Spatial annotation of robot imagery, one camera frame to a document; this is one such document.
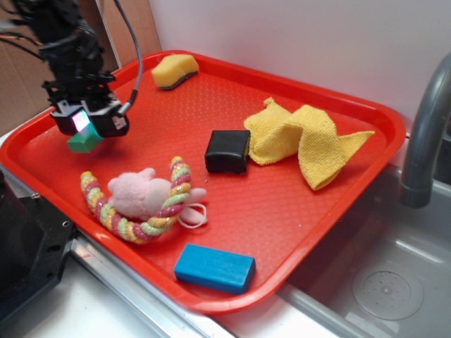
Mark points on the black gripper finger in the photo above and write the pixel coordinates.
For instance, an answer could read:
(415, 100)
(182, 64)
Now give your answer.
(70, 118)
(108, 122)

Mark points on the yellow sponge with dark pad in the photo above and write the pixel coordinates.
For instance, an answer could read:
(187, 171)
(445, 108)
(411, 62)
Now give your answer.
(174, 69)

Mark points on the red plastic tray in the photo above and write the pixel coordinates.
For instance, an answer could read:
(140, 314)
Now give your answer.
(270, 213)

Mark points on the green wooden block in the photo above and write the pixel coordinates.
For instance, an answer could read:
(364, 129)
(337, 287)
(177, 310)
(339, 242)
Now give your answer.
(85, 140)

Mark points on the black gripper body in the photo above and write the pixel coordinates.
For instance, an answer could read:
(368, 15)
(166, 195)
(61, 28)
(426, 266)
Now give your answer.
(89, 91)

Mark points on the grey sink faucet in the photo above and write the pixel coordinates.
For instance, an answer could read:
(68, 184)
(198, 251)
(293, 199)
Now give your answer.
(428, 152)

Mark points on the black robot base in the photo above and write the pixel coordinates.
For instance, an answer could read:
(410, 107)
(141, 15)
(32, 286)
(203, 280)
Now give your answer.
(35, 240)

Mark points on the black rectangular block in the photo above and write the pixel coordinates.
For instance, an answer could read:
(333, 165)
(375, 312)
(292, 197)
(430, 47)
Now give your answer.
(228, 152)

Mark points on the pink plush toy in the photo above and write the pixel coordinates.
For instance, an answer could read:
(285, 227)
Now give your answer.
(140, 195)

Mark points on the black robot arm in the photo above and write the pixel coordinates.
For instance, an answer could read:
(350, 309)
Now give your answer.
(70, 47)

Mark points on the yellow knitted cloth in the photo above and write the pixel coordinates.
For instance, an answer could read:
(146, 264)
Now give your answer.
(310, 134)

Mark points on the sink drain cover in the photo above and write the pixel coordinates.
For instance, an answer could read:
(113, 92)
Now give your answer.
(387, 294)

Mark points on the blue rectangular block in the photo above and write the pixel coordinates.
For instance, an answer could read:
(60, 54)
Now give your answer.
(215, 269)

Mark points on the grey sink basin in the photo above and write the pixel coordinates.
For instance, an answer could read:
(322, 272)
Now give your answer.
(378, 231)

